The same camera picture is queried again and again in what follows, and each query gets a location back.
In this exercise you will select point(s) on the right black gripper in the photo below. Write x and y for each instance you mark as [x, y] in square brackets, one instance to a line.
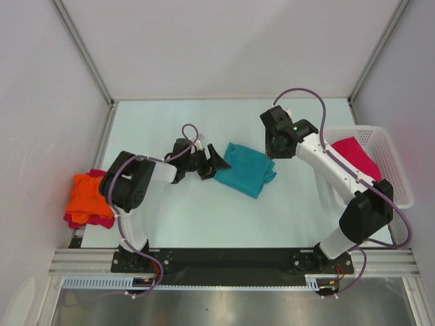
[272, 153]

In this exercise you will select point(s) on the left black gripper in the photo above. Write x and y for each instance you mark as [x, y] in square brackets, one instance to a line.
[206, 166]

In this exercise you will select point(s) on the teal t shirt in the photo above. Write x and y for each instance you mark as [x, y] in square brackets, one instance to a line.
[250, 170]

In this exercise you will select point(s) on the white plastic mesh basket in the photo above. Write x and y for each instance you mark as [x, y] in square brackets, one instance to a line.
[378, 145]

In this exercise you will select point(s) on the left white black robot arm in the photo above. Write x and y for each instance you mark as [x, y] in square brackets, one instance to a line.
[126, 183]

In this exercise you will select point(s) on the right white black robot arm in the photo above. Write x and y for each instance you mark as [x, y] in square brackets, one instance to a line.
[369, 204]

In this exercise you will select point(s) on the red t shirt in basket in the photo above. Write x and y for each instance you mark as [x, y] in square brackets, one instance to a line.
[354, 153]

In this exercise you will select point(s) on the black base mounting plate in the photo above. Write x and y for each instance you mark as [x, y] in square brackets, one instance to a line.
[267, 267]

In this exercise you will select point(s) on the magenta t shirt on table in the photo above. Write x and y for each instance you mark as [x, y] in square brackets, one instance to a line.
[91, 221]

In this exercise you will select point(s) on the orange t shirt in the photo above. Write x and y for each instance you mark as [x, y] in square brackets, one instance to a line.
[88, 198]

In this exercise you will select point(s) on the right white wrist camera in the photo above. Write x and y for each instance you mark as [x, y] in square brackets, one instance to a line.
[289, 112]

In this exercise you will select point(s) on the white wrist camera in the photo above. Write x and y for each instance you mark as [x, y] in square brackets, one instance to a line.
[198, 145]
[289, 112]

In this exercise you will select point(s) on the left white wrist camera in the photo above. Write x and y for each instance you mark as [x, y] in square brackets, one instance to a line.
[198, 145]

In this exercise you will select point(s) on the aluminium frame rail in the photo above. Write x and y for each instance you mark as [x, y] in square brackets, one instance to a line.
[97, 262]

